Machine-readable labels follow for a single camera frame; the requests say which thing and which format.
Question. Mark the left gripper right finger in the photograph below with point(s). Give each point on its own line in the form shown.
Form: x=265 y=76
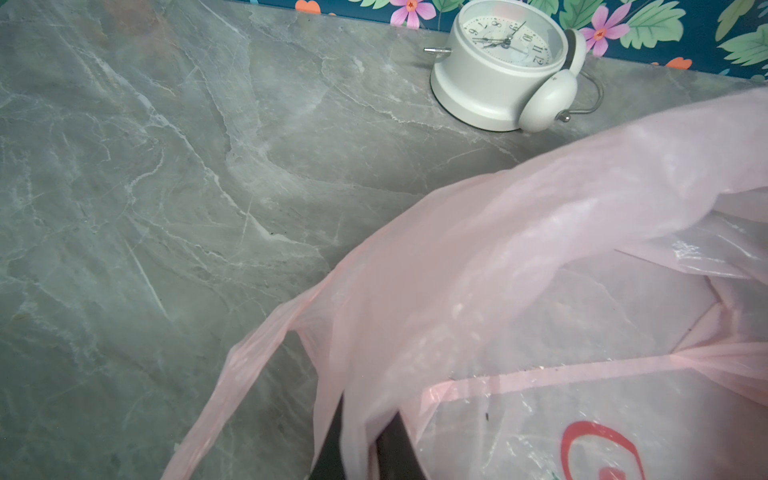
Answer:
x=395 y=453

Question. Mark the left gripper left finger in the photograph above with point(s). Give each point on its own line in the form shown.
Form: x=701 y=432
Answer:
x=329 y=465

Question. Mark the pink plastic bag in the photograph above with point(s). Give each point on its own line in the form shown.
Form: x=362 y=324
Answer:
x=598 y=312

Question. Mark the white alarm clock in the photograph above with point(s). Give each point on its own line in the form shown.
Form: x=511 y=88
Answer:
x=507 y=66

